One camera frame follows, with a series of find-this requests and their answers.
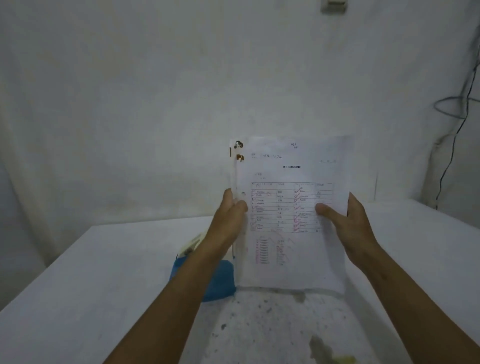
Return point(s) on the person's right hand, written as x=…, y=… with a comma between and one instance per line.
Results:
x=354, y=228

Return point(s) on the person's left hand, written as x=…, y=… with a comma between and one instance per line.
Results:
x=225, y=221

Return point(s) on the person's right thumb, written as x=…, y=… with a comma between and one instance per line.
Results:
x=330, y=210

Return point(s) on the person's left thumb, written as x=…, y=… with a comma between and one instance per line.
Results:
x=240, y=208

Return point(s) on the printed paper sheet stack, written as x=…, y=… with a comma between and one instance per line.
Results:
x=292, y=210

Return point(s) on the person's left forearm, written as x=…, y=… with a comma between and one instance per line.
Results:
x=170, y=303

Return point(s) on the person's right forearm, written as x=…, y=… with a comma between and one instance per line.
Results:
x=416, y=303

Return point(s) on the cream coloured object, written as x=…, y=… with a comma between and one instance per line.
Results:
x=191, y=243

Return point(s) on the blue cloth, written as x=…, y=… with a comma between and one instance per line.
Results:
x=219, y=279

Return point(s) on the grey wall fixture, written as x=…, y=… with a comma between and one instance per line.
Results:
x=333, y=5

